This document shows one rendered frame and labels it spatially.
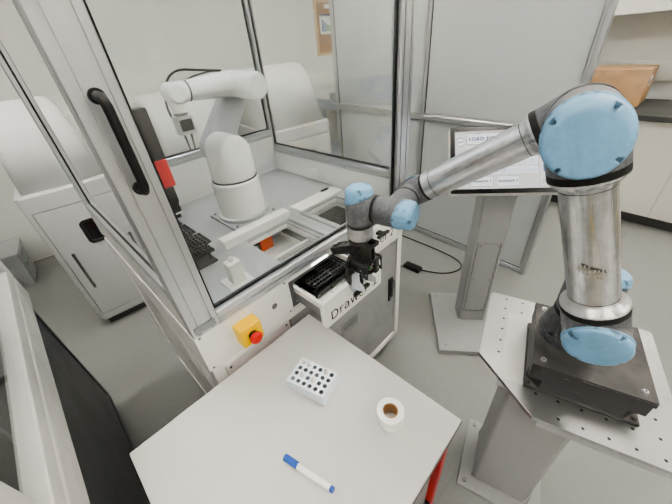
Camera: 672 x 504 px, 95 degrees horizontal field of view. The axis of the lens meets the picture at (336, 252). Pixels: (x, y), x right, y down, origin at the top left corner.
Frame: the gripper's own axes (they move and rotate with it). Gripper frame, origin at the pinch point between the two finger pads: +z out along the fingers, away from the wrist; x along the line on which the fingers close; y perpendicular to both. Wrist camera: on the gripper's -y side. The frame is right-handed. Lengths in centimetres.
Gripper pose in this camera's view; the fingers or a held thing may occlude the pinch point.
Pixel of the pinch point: (357, 286)
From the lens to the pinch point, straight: 101.7
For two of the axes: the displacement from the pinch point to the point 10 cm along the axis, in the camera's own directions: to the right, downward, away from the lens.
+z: 0.8, 8.2, 5.7
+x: 6.9, -4.6, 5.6
